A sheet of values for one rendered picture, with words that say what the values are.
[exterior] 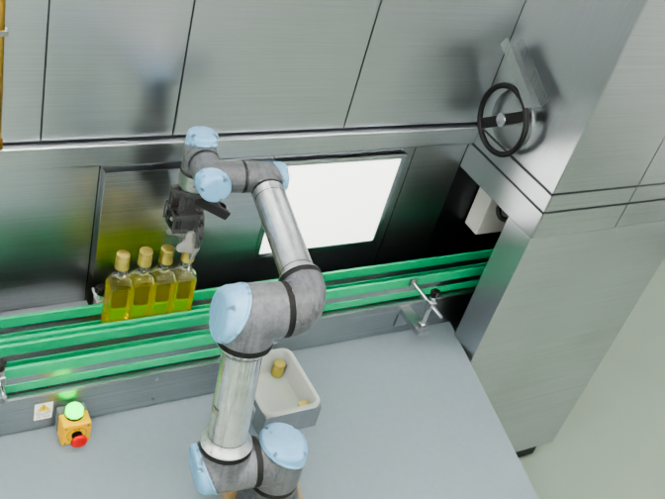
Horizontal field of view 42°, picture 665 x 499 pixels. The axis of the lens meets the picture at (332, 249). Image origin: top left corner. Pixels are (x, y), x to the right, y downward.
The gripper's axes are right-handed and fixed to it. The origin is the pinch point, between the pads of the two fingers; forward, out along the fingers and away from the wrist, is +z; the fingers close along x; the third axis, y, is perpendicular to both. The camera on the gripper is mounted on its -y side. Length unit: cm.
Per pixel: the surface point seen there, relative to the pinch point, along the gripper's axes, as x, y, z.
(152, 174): -11.9, 7.7, -15.6
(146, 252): 0.8, 11.7, -1.1
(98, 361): 13.6, 25.6, 21.1
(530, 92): 2, -93, -45
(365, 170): -12, -57, -11
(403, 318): 8, -73, 31
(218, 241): -12.0, -14.4, 8.7
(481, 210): -10, -107, 7
